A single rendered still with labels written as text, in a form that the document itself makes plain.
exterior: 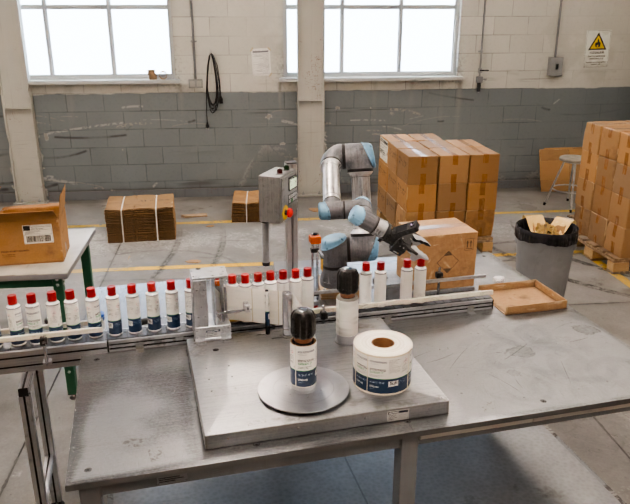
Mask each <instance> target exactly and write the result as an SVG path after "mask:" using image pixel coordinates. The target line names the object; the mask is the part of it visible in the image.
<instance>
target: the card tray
mask: <svg viewBox="0 0 630 504"><path fill-rule="evenodd" d="M478 290H481V291H483V290H493V295H490V296H491V297H492V298H493V299H494V302H493V306H495V307H496V308H497V309H498V310H500V311H501V312H502V313H503V314H505V315H514V314H522V313H531V312H539V311H548V310H556V309H565V308H566V307H567V300H566V299H565V298H563V297H562V296H560V295H559V294H557V293H556V292H554V291H553V290H551V289H550V288H548V287H547V286H545V285H544V284H542V283H541V282H539V281H538V280H536V279H533V280H524V281H514V282H505V283H495V284H485V285H479V287H478Z"/></svg>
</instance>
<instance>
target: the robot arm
mask: <svg viewBox="0 0 630 504"><path fill-rule="evenodd" d="M342 159H343V160H342ZM375 167H376V163H375V156H374V151H373V147H372V144H371V143H362V142H361V143H349V144H337V145H334V146H332V147H331V148H329V149H328V150H327V151H326V152H325V153H324V155H323V156H322V159H321V162H320V169H321V172H322V173H323V202H319V203H318V213H319V219H320V220H335V219H348V220H349V222H351V223H353V225H354V229H353V231H352V232H351V237H346V235H345V234H343V233H334V234H330V235H327V236H326V237H324V238H323V239H322V241H321V251H322V253H323V255H324V257H323V271H322V272H321V276H320V285H321V286H322V287H324V288H327V289H337V273H338V270H339V269H340V268H342V267H344V266H347V262H363V261H375V260H376V259H377V257H378V251H379V242H381V241H384V242H386V243H388V244H389V248H390V249H389V251H391V252H393V251H395V252H397V253H399V254H397V253H395V252H393V253H395V254H396V255H398V256H401V255H402V254H404V253H405V252H406V250H407V251H408V252H409V253H410V254H411V256H410V259H411V260H412V261H416V260H418V259H420V258H421V259H424V260H429V259H428V256H427V255H426V254H424V253H423V252H422V251H420V250H419V249H418V248H417V247H416V246H418V245H420V244H424V245H426V246H429V247H430V246H431V245H430V244H429V243H428V242H427V241H426V240H425V239H424V238H423V237H421V236H420V235H419V234H417V233H416V232H418V231H419V226H420V224H419V223H418V221H417V220H415V221H412V222H409V223H406V224H402V225H399V226H396V227H393V229H391V228H392V224H390V223H388V221H386V220H384V219H382V218H380V217H378V216H377V215H375V214H373V213H372V205H371V190H370V175H371V174H372V172H373V168H375ZM341 169H347V173H348V174H349V175H350V176H351V185H352V200H351V201H341V194H340V171H341ZM412 243H413V244H412ZM411 245H412V246H411Z"/></svg>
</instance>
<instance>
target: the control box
mask: <svg viewBox="0 0 630 504"><path fill-rule="evenodd" d="M279 168H281V169H282V171H283V169H284V168H283V167H274V168H272V169H270V170H269V171H267V172H265V173H263V174H261V175H259V176H258V182H259V218H260V222H269V223H278V224H281V223H282V222H284V221H285V220H287V219H288V218H289V217H287V215H285V210H288V208H292V210H293V215H294V214H295V213H297V200H295V201H293V202H292V203H290V204H289V200H288V195H289V194H291V193H293V192H294V191H296V190H297V187H296V188H294V189H292V190H291V191H289V177H291V176H292V175H294V174H296V173H297V170H295V169H293V168H291V169H290V171H283V175H277V174H276V173H277V169H279Z"/></svg>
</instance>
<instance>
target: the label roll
mask: <svg viewBox="0 0 630 504"><path fill-rule="evenodd" d="M412 349H413V343H412V340H411V339H410V338H409V337H407V336H406V335H404V334H402V333H399V332H396V331H391V330H370V331H366V332H363V333H360V334H359V335H357V336H356V337H355V338H354V341H353V383H354V385H355V386H356V387H357V388H358V389H360V390H362V391H364V392H366V393H369V394H373V395H382V396H387V395H395V394H399V393H401V392H403V391H405V390H407V389H408V388H409V386H410V384H411V368H412Z"/></svg>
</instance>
